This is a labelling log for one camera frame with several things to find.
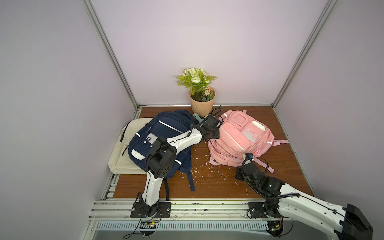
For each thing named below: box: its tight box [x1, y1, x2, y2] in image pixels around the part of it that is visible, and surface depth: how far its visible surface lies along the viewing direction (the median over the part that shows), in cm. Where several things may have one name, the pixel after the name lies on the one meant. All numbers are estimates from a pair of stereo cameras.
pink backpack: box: [207, 109, 289, 174], surface depth 94 cm
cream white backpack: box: [108, 118, 154, 175], surface depth 95 cm
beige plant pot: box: [189, 86, 216, 117], surface depth 106 cm
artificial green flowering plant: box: [175, 68, 217, 102], surface depth 99 cm
